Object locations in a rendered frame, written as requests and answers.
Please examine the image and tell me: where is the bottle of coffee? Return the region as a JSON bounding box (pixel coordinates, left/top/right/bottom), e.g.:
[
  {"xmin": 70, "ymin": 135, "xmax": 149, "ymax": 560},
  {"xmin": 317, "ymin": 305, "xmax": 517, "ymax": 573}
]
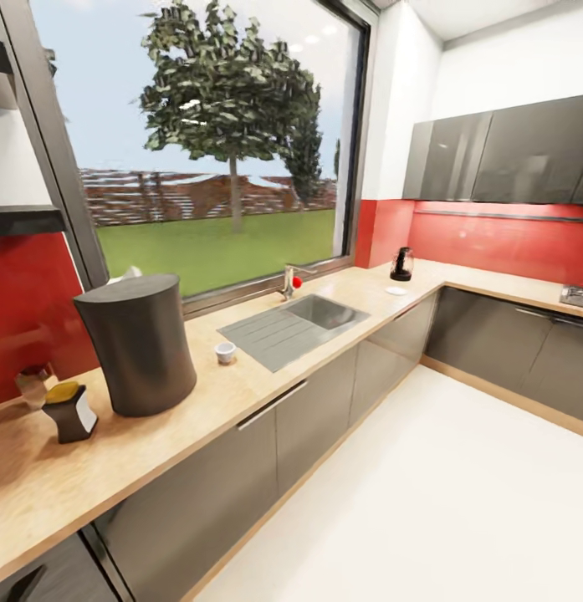
[{"xmin": 41, "ymin": 382, "xmax": 100, "ymax": 444}]

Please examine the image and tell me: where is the paper coffee filter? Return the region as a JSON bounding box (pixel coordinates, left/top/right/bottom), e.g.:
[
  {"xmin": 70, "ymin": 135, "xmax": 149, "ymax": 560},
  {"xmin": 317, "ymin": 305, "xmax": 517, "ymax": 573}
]
[{"xmin": 119, "ymin": 267, "xmax": 141, "ymax": 280}]

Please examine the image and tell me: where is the electric kettle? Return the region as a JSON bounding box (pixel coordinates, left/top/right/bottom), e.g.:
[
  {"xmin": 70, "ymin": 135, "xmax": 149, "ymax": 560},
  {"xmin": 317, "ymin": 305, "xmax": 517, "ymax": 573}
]
[{"xmin": 389, "ymin": 247, "xmax": 414, "ymax": 282}]

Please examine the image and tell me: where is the coffee cup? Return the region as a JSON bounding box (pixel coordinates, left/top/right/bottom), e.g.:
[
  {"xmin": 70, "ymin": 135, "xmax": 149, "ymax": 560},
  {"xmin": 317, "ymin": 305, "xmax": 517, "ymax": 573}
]
[{"xmin": 215, "ymin": 341, "xmax": 236, "ymax": 362}]

